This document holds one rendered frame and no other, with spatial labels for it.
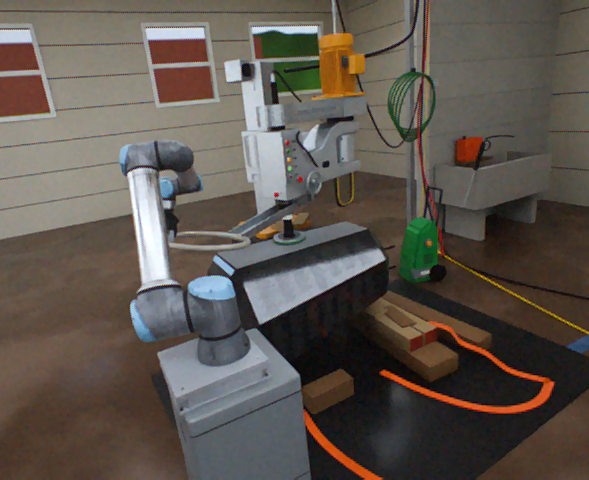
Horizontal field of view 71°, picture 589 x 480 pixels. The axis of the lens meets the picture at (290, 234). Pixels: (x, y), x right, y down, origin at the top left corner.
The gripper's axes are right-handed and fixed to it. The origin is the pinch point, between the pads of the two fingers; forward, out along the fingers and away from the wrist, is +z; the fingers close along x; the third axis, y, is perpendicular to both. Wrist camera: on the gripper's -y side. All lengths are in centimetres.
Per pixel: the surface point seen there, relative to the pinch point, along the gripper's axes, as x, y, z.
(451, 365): 168, -52, 71
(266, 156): 44, -39, -53
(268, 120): 46, -30, -73
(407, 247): 145, -188, 19
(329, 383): 95, -20, 79
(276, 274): 59, -20, 16
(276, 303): 62, -8, 30
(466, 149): 211, -322, -84
